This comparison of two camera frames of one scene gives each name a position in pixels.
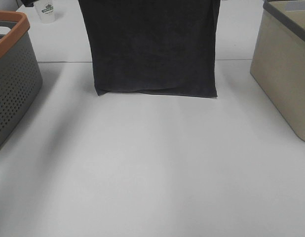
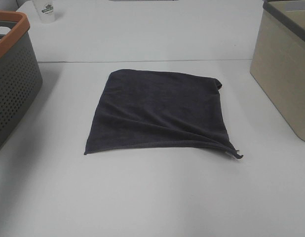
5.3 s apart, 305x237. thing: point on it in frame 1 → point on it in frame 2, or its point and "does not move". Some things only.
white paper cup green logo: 45,10 does not move
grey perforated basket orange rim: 18,76 does not move
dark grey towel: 156,47 → 140,108
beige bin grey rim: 280,65 does not move
